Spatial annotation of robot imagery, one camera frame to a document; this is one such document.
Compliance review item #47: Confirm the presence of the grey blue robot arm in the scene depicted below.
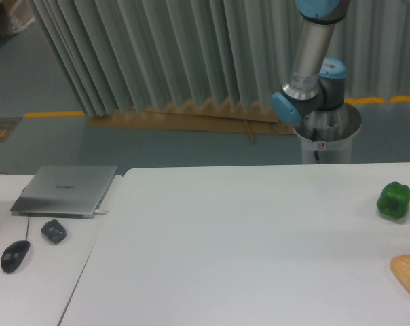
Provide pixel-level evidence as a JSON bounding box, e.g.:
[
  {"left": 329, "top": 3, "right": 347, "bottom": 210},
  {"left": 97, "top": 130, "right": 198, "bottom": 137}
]
[{"left": 272, "top": 1, "right": 350, "bottom": 125}]

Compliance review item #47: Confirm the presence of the brown cardboard sheet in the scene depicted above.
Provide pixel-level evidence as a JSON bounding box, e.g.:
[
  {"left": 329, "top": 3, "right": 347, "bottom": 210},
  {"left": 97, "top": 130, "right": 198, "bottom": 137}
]
[{"left": 87, "top": 98, "right": 294, "bottom": 137}]

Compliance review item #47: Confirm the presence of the white usb plug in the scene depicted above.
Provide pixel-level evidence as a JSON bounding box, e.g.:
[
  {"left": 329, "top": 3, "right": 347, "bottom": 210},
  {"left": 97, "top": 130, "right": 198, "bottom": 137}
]
[{"left": 94, "top": 210, "right": 109, "bottom": 215}]

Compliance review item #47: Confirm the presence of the grey pleated curtain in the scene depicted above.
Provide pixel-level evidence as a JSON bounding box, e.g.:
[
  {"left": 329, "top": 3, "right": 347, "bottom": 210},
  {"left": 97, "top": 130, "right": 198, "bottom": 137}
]
[{"left": 29, "top": 1, "right": 410, "bottom": 116}]

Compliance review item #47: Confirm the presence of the silver closed laptop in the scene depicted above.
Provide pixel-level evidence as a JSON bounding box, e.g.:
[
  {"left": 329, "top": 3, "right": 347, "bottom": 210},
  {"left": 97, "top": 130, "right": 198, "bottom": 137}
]
[{"left": 10, "top": 165, "right": 117, "bottom": 218}]

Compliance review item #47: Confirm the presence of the small black case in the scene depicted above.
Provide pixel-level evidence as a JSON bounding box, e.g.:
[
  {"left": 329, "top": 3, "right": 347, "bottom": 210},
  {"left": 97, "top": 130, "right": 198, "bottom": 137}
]
[{"left": 41, "top": 219, "right": 67, "bottom": 245}]

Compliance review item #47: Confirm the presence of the green bell pepper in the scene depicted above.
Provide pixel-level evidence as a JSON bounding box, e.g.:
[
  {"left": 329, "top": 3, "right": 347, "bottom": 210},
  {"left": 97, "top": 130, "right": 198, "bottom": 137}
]
[{"left": 376, "top": 181, "right": 410, "bottom": 219}]

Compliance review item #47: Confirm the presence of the black computer mouse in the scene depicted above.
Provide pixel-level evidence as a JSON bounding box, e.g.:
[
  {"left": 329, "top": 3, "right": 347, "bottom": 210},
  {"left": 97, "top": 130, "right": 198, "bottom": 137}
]
[{"left": 1, "top": 240, "right": 31, "bottom": 274}]

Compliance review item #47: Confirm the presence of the orange flat bread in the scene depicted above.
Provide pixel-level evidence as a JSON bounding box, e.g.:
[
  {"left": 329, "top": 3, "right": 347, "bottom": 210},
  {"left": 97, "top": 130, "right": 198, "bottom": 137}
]
[{"left": 390, "top": 254, "right": 410, "bottom": 294}]

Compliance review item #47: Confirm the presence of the clear plastic bag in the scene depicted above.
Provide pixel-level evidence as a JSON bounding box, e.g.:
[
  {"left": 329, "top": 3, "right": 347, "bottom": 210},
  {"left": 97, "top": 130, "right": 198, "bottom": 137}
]
[{"left": 0, "top": 0, "right": 35, "bottom": 36}]

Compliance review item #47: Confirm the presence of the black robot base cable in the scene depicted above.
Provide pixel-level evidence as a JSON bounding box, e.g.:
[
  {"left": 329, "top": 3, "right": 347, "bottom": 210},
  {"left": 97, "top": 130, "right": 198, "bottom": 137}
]
[{"left": 311, "top": 128, "right": 320, "bottom": 164}]

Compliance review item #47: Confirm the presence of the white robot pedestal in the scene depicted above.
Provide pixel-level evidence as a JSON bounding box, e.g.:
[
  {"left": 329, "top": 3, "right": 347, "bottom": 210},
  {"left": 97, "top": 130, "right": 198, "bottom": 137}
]
[{"left": 293, "top": 103, "right": 362, "bottom": 164}]

